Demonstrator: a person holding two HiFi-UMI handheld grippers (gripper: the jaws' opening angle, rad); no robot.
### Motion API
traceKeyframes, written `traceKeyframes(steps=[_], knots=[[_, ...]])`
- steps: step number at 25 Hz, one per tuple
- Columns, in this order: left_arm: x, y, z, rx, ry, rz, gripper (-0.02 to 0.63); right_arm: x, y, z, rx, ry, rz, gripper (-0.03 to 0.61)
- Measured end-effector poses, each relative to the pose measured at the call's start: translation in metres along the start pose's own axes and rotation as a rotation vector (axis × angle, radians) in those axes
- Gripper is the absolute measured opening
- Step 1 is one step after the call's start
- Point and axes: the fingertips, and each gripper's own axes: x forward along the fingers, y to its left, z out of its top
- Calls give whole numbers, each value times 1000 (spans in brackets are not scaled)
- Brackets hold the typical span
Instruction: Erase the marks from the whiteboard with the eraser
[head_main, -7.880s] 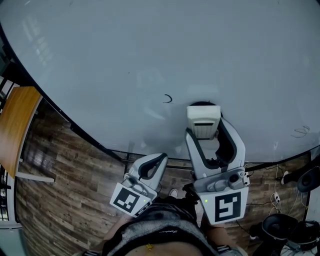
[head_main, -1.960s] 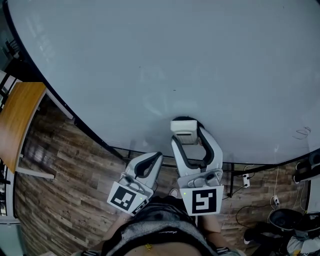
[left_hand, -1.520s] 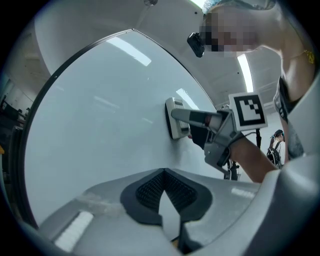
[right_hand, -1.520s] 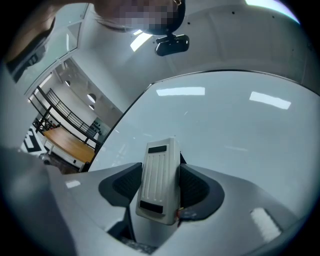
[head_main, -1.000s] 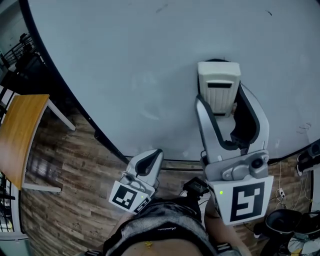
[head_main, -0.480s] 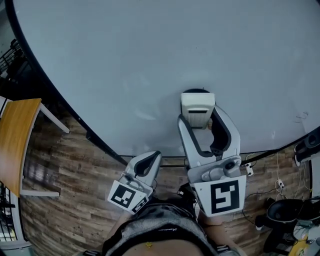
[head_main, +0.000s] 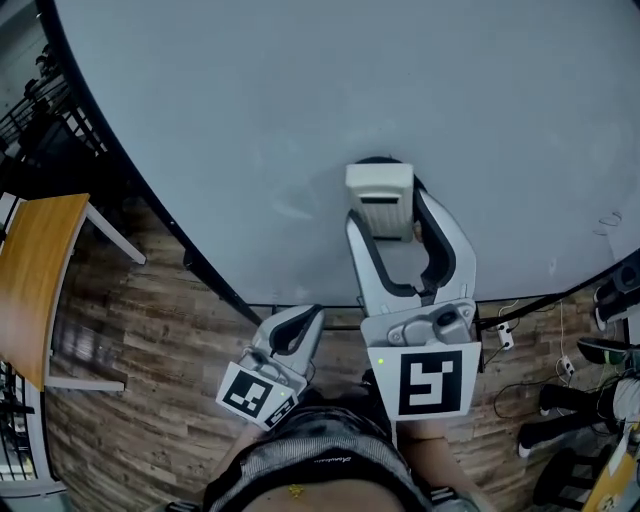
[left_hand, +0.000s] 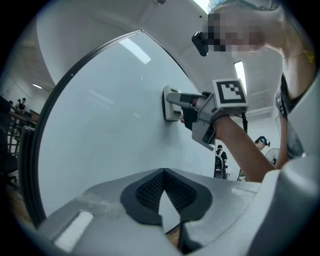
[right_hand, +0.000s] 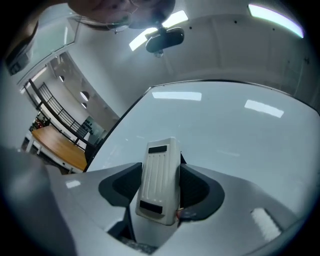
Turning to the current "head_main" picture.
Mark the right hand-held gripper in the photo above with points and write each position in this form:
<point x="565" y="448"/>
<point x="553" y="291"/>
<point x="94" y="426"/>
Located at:
<point x="430" y="380"/>

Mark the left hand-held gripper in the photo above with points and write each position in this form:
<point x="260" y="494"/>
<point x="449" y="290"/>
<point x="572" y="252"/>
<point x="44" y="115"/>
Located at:
<point x="250" y="395"/>

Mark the white whiteboard eraser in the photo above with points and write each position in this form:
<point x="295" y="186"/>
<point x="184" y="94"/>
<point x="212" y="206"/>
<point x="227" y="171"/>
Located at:
<point x="380" y="200"/>

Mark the large white whiteboard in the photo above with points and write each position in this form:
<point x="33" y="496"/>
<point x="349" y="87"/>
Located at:
<point x="300" y="100"/>

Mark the person's right forearm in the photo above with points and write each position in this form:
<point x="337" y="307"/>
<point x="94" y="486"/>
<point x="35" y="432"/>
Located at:
<point x="430" y="450"/>

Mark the person's left forearm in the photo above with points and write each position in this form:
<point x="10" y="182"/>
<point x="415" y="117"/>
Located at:
<point x="240" y="450"/>

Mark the white power strip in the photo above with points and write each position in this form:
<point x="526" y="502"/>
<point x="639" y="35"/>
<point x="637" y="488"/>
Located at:
<point x="505" y="335"/>
<point x="566" y="366"/>

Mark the person's torso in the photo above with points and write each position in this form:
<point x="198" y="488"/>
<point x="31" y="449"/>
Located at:
<point x="325" y="460"/>

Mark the black round stool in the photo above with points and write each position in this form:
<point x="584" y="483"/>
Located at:
<point x="600" y="350"/>

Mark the wooden table white legs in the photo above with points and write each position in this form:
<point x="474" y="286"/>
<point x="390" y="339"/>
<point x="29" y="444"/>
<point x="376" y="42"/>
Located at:
<point x="35" y="280"/>

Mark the black metal railing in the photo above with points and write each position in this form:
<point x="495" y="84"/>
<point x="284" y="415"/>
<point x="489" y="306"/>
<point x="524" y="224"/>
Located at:
<point x="45" y="110"/>
<point x="15" y="425"/>

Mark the yellow wooden desk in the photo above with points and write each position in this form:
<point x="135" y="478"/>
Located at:
<point x="617" y="480"/>

